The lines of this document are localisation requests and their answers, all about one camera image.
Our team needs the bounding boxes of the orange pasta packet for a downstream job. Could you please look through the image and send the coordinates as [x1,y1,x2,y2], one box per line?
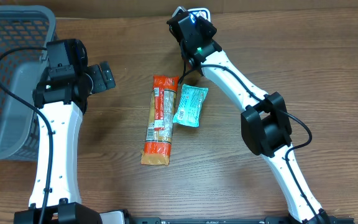
[141,75,179,166]

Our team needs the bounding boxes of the grey plastic shopping basket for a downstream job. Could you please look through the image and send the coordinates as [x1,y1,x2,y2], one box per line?
[0,5,58,161]

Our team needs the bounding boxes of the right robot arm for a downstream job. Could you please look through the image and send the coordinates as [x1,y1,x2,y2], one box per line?
[167,6,330,223]

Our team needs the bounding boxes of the teal snack packet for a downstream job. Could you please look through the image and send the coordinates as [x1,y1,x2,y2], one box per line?
[173,84,209,128]

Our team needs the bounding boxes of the white barcode scanner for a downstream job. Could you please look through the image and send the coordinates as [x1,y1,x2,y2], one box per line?
[188,7,211,22]

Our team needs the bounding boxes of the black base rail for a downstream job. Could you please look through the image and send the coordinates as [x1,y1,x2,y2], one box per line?
[129,216,356,224]

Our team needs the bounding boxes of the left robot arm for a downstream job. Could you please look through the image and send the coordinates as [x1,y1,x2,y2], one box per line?
[14,39,127,224]

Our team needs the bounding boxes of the small orange sachet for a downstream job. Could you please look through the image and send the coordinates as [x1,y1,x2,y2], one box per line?
[197,11,208,19]

